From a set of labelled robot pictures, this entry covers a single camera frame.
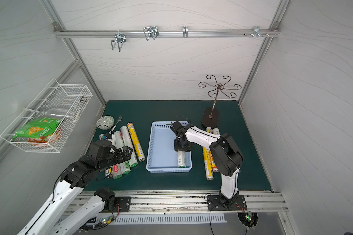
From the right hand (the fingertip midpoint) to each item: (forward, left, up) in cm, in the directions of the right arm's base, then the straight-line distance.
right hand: (180, 148), depth 91 cm
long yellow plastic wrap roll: (-1, +27, +2) cm, 27 cm away
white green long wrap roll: (-9, -1, +4) cm, 10 cm away
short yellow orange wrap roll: (-12, -21, -2) cm, 24 cm away
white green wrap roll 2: (+14, -24, 0) cm, 27 cm away
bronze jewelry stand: (+29, -21, -1) cm, 36 cm away
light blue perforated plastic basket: (-6, +11, -1) cm, 12 cm away
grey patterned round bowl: (+18, +56, +1) cm, 58 cm away
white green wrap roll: (+2, +35, +2) cm, 35 cm away
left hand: (-11, +26, +16) cm, 33 cm away
